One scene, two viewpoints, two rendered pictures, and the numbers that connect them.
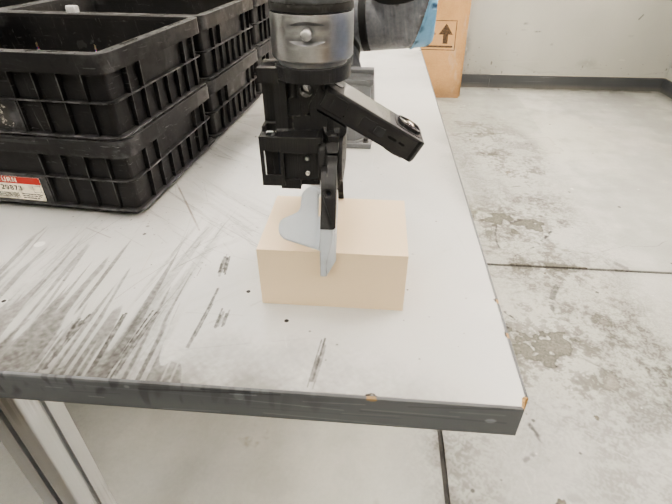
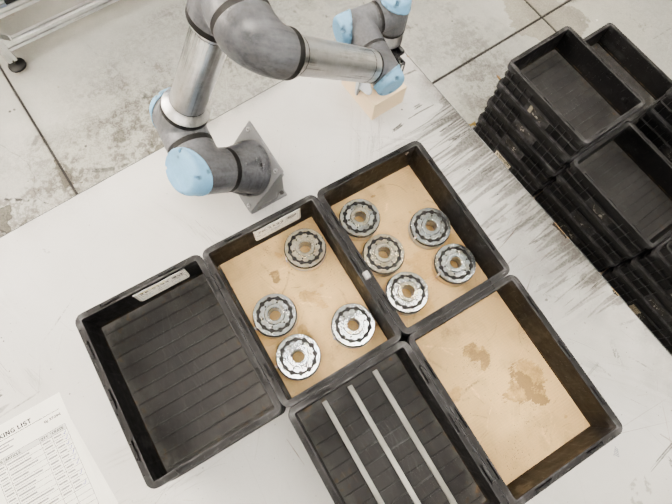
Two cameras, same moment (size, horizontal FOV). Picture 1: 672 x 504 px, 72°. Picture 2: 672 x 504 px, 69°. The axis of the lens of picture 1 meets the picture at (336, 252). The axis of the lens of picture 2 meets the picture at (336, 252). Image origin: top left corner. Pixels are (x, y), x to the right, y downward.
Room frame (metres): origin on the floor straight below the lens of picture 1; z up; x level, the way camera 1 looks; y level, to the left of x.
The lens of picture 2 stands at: (1.20, 0.61, 2.00)
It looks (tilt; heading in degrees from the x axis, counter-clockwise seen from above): 72 degrees down; 222
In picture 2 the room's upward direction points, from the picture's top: 8 degrees clockwise
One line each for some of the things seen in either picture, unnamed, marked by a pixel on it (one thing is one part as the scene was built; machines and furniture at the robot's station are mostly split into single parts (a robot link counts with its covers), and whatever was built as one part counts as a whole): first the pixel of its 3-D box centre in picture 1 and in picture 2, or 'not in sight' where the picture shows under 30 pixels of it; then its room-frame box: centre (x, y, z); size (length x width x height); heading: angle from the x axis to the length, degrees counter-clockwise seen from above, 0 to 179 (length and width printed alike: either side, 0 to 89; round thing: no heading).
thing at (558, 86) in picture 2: not in sight; (547, 118); (-0.19, 0.36, 0.37); 0.40 x 0.30 x 0.45; 85
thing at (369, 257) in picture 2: not in sight; (383, 253); (0.83, 0.44, 0.86); 0.10 x 0.10 x 0.01
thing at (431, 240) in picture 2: not in sight; (430, 226); (0.69, 0.46, 0.86); 0.10 x 0.10 x 0.01
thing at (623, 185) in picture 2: not in sight; (612, 201); (-0.17, 0.76, 0.31); 0.40 x 0.30 x 0.34; 85
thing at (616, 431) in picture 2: not in sight; (511, 383); (0.83, 0.85, 0.92); 0.40 x 0.30 x 0.02; 81
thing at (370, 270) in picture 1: (336, 249); (373, 85); (0.46, 0.00, 0.74); 0.16 x 0.12 x 0.07; 85
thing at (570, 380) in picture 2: not in sight; (503, 384); (0.83, 0.85, 0.87); 0.40 x 0.30 x 0.11; 81
